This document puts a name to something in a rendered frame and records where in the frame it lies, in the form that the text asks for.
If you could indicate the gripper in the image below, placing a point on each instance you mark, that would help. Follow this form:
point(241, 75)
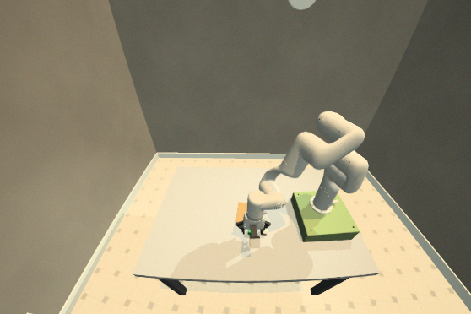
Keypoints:
point(245, 224)

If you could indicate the tan flat mat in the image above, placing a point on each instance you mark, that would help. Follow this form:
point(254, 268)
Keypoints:
point(240, 211)

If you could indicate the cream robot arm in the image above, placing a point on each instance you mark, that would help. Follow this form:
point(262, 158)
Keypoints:
point(348, 172)

